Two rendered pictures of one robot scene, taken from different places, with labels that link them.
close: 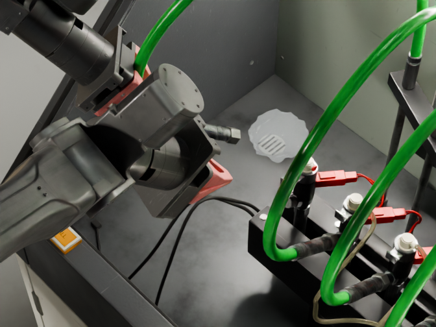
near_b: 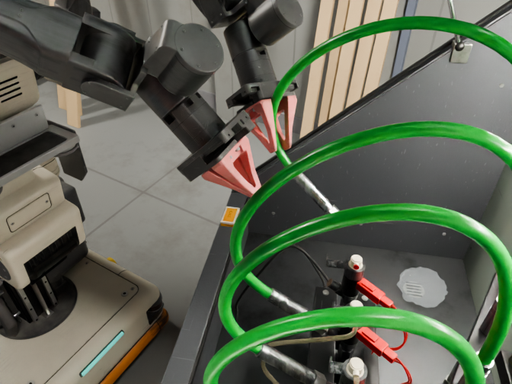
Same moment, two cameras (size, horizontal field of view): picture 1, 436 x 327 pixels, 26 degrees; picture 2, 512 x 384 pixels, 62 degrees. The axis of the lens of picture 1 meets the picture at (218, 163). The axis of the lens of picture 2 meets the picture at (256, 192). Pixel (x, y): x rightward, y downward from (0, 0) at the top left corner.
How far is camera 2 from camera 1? 70 cm
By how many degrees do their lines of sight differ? 39
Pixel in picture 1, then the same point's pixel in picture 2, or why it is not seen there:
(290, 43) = not seen: hidden behind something
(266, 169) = (394, 298)
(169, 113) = (160, 43)
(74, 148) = (100, 35)
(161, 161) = (183, 116)
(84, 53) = (248, 68)
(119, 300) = (211, 264)
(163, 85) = (179, 28)
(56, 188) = (37, 24)
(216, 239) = not seen: hidden behind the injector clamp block
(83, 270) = (217, 238)
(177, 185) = (194, 152)
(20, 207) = not seen: outside the picture
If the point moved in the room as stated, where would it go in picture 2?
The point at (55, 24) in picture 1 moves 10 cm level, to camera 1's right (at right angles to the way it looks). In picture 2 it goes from (242, 40) to (284, 60)
